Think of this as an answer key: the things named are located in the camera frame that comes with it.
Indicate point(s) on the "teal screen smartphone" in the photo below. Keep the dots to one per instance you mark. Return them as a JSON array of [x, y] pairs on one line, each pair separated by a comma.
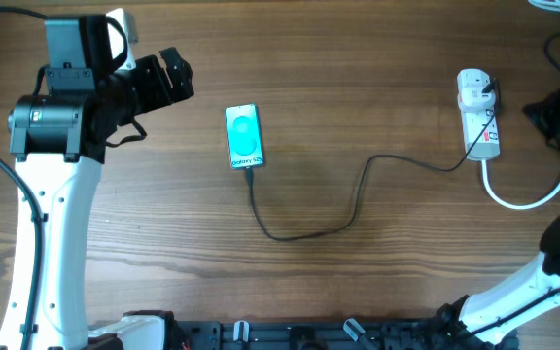
[[245, 145]]

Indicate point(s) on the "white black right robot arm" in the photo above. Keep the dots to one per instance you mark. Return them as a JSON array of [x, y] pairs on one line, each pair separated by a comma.
[[484, 320]]

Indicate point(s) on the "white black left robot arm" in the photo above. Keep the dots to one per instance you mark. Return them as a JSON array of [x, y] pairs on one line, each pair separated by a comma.
[[59, 141]]

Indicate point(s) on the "white power strip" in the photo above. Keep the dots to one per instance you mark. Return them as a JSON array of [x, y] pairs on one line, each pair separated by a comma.
[[481, 136]]

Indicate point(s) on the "white charger adapter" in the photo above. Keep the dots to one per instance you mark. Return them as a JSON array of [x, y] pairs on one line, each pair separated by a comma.
[[473, 99]]

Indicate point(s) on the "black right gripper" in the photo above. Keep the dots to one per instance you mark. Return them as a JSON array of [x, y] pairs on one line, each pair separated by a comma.
[[545, 114]]

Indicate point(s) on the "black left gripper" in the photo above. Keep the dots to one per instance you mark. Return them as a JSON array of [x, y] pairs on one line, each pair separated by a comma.
[[160, 94]]

